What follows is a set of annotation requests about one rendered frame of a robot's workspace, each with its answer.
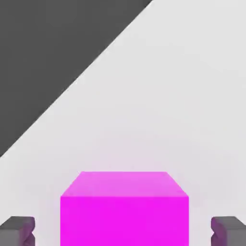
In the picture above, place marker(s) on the small magenta cube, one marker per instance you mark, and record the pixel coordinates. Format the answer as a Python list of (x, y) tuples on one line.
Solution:
[(124, 219)]

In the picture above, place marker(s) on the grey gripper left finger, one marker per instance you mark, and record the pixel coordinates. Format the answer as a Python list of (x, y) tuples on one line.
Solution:
[(15, 230)]

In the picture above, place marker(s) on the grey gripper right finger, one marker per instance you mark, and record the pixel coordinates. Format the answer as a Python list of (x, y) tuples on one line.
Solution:
[(230, 230)]

